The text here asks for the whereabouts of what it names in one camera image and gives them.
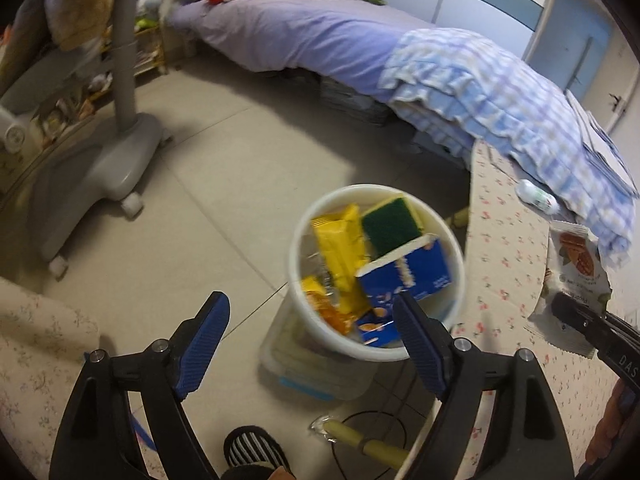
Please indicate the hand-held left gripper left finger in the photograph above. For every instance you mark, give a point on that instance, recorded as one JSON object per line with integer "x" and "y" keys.
{"x": 205, "y": 345}

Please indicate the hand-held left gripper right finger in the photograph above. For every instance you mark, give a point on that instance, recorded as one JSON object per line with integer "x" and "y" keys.
{"x": 422, "y": 345}

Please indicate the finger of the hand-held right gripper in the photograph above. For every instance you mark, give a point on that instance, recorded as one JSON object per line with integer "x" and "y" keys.
{"x": 575, "y": 312}

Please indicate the white snack packet brown print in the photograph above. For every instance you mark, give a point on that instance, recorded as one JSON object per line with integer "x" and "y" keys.
{"x": 575, "y": 260}

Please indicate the blue and white carton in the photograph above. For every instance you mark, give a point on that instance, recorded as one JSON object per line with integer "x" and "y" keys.
{"x": 425, "y": 270}

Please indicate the orange snack packet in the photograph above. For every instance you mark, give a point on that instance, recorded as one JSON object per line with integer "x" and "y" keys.
{"x": 325, "y": 305}

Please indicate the yellow and green sponge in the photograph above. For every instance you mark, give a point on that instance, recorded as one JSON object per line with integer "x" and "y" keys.
{"x": 390, "y": 225}

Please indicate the yellow snack packet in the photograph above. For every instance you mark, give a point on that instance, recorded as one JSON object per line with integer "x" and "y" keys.
{"x": 340, "y": 245}

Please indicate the white plastic bucket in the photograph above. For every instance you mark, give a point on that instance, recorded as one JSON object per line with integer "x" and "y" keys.
{"x": 305, "y": 240}

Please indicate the person's right hand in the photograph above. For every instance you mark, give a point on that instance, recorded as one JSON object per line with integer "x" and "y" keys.
{"x": 605, "y": 435}

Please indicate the clear plastic storage box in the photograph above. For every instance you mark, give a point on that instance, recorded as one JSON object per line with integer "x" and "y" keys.
{"x": 310, "y": 370}

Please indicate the yellow table leg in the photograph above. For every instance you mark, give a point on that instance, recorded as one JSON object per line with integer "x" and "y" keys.
{"x": 457, "y": 218}
{"x": 370, "y": 445}

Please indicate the striped slipper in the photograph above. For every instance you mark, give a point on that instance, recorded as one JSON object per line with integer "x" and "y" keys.
{"x": 255, "y": 447}

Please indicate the white bottle with floral label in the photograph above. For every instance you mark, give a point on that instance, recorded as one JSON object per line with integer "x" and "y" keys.
{"x": 537, "y": 197}

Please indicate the folded blue cloth stack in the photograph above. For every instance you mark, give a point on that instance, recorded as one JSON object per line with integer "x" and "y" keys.
{"x": 605, "y": 155}

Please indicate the floral upholstered seat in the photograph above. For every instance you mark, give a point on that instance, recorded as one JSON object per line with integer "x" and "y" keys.
{"x": 40, "y": 340}

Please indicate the blue plaid ruffled blanket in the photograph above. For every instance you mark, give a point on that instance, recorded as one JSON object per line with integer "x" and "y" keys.
{"x": 500, "y": 90}

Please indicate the blue door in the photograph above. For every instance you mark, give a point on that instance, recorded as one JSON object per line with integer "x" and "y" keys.
{"x": 575, "y": 25}

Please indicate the grey rolling stand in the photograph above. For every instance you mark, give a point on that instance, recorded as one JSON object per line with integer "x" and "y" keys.
{"x": 122, "y": 60}

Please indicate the wooden shelf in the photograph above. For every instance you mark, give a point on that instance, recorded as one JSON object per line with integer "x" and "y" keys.
{"x": 150, "y": 50}

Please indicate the bed with purple sheet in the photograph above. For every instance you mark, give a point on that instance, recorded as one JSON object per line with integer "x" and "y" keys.
{"x": 300, "y": 35}

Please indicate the tan cloth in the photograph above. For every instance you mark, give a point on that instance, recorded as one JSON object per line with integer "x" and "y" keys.
{"x": 80, "y": 0}

